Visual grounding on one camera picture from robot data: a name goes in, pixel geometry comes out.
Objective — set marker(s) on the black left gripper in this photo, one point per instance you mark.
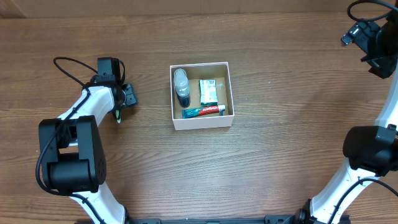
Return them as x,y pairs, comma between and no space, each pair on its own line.
130,96

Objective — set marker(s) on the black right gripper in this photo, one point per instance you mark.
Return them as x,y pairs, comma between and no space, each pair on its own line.
384,65

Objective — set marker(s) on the clear bottle with dark liquid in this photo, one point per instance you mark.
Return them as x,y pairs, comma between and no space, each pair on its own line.
182,88

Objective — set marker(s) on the red green toothpaste tube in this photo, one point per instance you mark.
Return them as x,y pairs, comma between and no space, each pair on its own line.
191,113

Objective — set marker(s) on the green soap box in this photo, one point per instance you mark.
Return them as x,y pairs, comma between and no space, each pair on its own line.
208,94

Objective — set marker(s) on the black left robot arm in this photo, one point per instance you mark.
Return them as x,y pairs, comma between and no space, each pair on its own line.
72,162

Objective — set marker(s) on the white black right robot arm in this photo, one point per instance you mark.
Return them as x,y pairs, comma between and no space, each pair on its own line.
370,151

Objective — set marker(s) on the white cardboard box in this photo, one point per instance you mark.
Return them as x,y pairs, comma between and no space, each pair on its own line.
219,72

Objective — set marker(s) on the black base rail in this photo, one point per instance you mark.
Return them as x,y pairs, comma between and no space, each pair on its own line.
268,219

